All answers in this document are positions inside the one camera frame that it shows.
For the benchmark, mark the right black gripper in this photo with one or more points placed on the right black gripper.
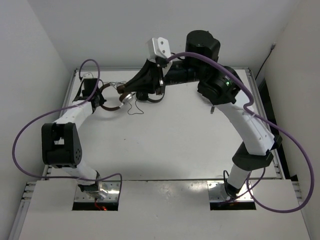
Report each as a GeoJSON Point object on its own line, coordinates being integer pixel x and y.
{"type": "Point", "coordinates": [147, 78]}

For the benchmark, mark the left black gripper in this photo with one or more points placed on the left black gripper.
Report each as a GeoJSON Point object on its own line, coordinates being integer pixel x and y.
{"type": "Point", "coordinates": [101, 99]}

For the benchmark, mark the brown silver headphones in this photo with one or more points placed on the brown silver headphones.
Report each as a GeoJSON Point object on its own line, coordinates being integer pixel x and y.
{"type": "Point", "coordinates": [125, 97]}

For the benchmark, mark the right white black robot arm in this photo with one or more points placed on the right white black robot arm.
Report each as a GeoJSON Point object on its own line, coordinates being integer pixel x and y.
{"type": "Point", "coordinates": [220, 86]}

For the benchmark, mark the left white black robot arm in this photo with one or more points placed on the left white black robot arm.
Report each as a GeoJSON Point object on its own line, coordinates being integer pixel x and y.
{"type": "Point", "coordinates": [61, 146]}

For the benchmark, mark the black Panasonic headphones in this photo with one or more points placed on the black Panasonic headphones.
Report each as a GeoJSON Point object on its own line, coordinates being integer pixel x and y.
{"type": "Point", "coordinates": [150, 98]}

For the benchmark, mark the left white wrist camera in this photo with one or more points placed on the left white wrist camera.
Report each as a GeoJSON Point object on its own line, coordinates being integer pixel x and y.
{"type": "Point", "coordinates": [87, 75]}

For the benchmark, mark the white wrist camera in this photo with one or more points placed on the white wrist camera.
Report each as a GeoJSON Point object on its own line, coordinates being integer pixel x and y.
{"type": "Point", "coordinates": [158, 47]}
{"type": "Point", "coordinates": [87, 75]}

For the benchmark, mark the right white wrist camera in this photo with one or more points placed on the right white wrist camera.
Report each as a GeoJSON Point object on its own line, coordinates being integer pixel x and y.
{"type": "Point", "coordinates": [158, 47]}

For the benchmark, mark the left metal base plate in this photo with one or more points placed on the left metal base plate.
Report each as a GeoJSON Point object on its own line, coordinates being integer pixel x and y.
{"type": "Point", "coordinates": [103, 192]}

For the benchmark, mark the metal base plate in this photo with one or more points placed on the metal base plate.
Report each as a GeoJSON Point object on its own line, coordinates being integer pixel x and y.
{"type": "Point", "coordinates": [217, 193]}
{"type": "Point", "coordinates": [103, 192]}

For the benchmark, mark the aluminium table frame rail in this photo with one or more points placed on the aluminium table frame rail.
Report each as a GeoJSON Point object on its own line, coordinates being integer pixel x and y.
{"type": "Point", "coordinates": [262, 98]}

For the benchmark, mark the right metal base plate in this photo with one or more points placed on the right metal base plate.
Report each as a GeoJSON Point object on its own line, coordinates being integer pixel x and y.
{"type": "Point", "coordinates": [217, 193]}

